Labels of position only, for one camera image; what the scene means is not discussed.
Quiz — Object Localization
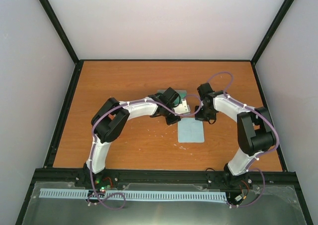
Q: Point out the light blue cleaning cloth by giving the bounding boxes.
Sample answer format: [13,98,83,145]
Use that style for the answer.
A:
[177,118,205,143]

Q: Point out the grey glasses case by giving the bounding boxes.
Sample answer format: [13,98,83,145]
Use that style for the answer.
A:
[157,89,187,100]

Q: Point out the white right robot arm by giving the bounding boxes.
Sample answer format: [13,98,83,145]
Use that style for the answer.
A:
[195,83,279,187]

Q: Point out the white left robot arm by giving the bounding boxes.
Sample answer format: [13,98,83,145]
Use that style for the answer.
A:
[85,87,182,187]

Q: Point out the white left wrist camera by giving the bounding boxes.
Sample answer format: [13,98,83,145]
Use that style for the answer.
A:
[173,98,191,115]

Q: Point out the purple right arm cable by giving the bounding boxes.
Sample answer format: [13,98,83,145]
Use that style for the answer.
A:
[207,72,280,209]

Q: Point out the black table edge rail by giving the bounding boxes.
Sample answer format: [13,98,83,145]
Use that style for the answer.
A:
[79,59,251,63]

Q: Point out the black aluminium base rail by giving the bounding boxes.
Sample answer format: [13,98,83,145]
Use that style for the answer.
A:
[32,167,299,189]

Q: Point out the light blue slotted cable duct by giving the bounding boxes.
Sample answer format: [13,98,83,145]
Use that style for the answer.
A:
[38,188,227,203]

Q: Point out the black right frame post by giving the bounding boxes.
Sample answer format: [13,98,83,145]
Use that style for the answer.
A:
[250,0,304,64]

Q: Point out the black frame post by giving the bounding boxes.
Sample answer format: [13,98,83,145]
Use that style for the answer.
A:
[31,0,80,64]
[250,0,304,64]

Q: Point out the black left frame post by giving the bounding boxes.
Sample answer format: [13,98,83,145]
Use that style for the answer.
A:
[31,0,80,64]

